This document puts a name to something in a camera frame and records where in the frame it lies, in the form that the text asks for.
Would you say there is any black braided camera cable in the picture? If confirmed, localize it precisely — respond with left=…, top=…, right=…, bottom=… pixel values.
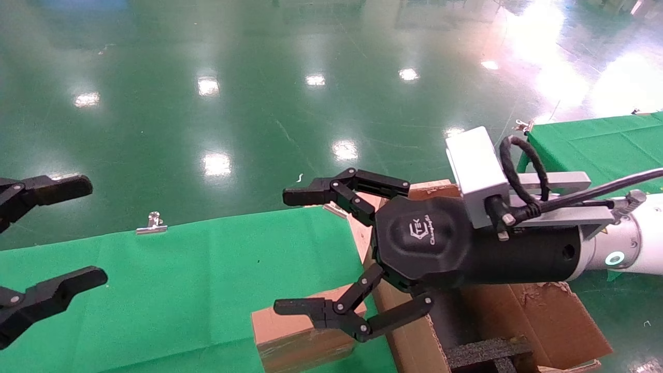
left=484, top=135, right=663, bottom=228

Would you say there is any grey metal camera bracket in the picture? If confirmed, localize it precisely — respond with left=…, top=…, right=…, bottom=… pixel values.
left=505, top=171, right=617, bottom=241

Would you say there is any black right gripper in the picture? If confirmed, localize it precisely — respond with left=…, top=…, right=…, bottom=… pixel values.
left=273, top=168, right=582, bottom=342

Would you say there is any small brown cardboard box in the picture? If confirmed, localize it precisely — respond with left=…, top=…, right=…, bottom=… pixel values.
left=251, top=284, right=368, bottom=373

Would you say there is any large open brown carton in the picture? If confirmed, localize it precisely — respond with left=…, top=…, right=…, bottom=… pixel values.
left=347, top=179, right=614, bottom=373

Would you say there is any black foam insert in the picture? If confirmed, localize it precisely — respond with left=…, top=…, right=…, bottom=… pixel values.
left=444, top=336, right=534, bottom=373

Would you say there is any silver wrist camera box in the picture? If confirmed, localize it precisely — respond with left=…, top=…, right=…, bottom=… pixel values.
left=445, top=126, right=511, bottom=229

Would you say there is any small green table cloth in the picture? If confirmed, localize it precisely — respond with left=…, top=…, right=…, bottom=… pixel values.
left=517, top=111, right=663, bottom=200

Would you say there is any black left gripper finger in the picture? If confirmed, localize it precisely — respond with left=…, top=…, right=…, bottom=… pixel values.
left=0, top=266, right=108, bottom=350
left=0, top=175, right=94, bottom=234

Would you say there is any large green table cloth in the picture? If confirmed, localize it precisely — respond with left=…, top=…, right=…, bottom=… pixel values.
left=0, top=206, right=399, bottom=373

